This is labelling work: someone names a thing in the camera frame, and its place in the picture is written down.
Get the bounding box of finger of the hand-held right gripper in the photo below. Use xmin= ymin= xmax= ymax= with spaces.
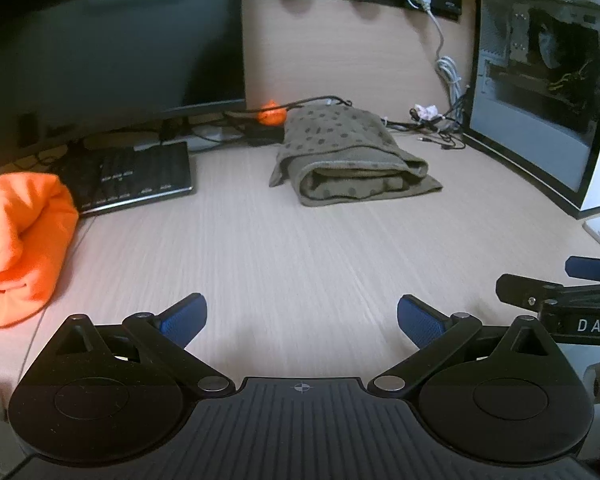
xmin=565 ymin=256 xmax=600 ymax=285
xmin=495 ymin=273 xmax=566 ymax=318

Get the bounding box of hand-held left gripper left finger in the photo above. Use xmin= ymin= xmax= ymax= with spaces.
xmin=40 ymin=292 xmax=236 ymax=397

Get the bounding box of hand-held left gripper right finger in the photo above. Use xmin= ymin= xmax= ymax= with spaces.
xmin=367 ymin=295 xmax=563 ymax=398

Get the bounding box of olive polka dot shirt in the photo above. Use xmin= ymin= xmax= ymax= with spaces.
xmin=269 ymin=105 xmax=444 ymax=207

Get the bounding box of black keyboard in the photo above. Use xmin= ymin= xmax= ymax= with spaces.
xmin=55 ymin=141 xmax=195 ymax=217

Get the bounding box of orange sweater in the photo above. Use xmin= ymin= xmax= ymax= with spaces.
xmin=0 ymin=172 xmax=80 ymax=329

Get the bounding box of white glass-sided computer case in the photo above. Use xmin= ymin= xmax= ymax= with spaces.
xmin=462 ymin=0 xmax=600 ymax=221

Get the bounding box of black power adapter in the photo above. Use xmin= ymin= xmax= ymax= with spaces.
xmin=244 ymin=125 xmax=286 ymax=147

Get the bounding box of small orange figurine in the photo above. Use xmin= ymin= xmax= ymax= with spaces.
xmin=257 ymin=101 xmax=287 ymax=127

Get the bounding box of black computer monitor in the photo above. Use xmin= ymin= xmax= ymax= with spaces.
xmin=0 ymin=0 xmax=247 ymax=177

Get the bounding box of tangle of black cables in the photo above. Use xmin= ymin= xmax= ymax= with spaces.
xmin=225 ymin=95 xmax=470 ymax=152

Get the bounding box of white power cable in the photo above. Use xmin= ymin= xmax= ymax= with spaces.
xmin=409 ymin=0 xmax=469 ymax=113

